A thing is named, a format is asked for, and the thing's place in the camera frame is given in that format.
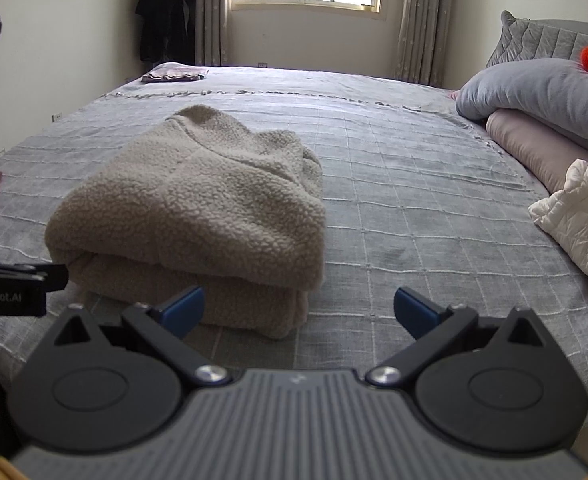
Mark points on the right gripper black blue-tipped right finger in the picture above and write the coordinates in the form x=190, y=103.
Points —
x=499, y=385

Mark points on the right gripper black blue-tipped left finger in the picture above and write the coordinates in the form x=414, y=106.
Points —
x=96, y=388

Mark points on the cream fleece jacket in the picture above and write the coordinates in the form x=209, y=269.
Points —
x=201, y=200

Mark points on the white quilted jacket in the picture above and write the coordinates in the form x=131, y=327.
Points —
x=564, y=214

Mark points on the pink pillow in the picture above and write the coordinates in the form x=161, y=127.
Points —
x=543, y=151

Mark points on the small folded pink cloth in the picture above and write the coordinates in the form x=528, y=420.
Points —
x=174, y=72

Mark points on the grey folded duvet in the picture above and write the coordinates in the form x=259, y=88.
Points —
x=551, y=90

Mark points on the dark hanging coat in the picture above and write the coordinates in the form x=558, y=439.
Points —
x=168, y=31

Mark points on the grey quilted headboard cushion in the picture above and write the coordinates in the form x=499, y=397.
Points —
x=522, y=39

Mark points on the left beige curtain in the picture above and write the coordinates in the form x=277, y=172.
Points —
x=212, y=32

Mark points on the beige curtain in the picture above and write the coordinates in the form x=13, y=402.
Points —
x=422, y=41
x=212, y=32

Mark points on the right beige curtain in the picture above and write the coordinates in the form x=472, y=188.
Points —
x=422, y=41

